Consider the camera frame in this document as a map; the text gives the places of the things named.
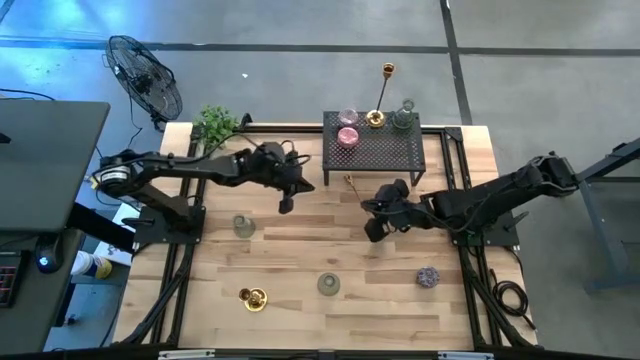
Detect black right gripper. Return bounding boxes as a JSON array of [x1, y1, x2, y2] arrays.
[[361, 178, 426, 244]]

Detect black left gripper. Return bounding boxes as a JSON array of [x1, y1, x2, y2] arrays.
[[244, 141, 317, 215]]

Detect tall gold candlestick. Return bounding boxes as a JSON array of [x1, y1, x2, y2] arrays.
[[343, 173, 365, 204], [364, 62, 396, 130]]

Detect pink mosaic candle holder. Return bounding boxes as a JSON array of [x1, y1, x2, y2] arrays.
[[336, 126, 361, 149]]

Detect clear ribbed glass candle holder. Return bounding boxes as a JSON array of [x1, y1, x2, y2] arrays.
[[391, 98, 416, 131], [232, 214, 257, 240]]

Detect blue mosaic candle holder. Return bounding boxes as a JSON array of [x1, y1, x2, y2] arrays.
[[416, 265, 441, 289]]

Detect green glass jar front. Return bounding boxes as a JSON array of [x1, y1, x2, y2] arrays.
[[316, 272, 342, 297]]

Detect short gold candle holder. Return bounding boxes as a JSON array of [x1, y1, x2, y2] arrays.
[[237, 286, 269, 314]]

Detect black perforated metal shelf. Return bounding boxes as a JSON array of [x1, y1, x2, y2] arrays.
[[322, 110, 427, 187]]

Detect green potted plant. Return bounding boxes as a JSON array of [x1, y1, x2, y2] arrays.
[[192, 103, 241, 154]]

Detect white paper sheet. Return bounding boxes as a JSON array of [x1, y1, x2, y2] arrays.
[[113, 202, 143, 221], [92, 241, 134, 267]]

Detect black floor fan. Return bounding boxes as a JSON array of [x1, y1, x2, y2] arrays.
[[103, 34, 184, 135]]

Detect white yellow tub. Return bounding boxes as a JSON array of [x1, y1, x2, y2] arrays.
[[71, 249, 114, 280]]

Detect grey metal stand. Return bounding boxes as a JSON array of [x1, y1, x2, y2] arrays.
[[574, 137, 640, 294]]

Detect dark grey monitor panel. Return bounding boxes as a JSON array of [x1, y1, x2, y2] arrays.
[[0, 98, 111, 234]]

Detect black computer mouse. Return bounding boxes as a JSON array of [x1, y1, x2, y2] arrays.
[[33, 233, 65, 275]]

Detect black desk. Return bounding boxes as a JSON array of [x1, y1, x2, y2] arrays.
[[0, 227, 86, 357]]

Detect black keyboard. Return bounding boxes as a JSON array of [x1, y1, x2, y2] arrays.
[[0, 249, 25, 309]]

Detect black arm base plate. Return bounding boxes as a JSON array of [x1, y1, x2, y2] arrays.
[[446, 209, 522, 249], [132, 204, 207, 246]]

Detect coiled black cable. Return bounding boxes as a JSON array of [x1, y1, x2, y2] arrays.
[[488, 267, 537, 331]]

